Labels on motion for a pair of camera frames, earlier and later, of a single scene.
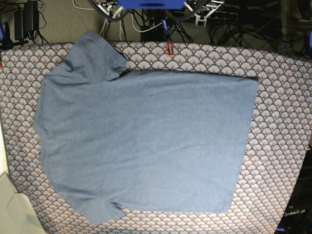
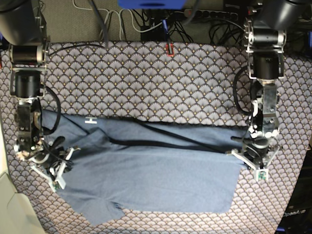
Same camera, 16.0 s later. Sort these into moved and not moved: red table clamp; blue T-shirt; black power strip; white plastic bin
Moved: blue T-shirt
Not moved: black power strip; red table clamp; white plastic bin
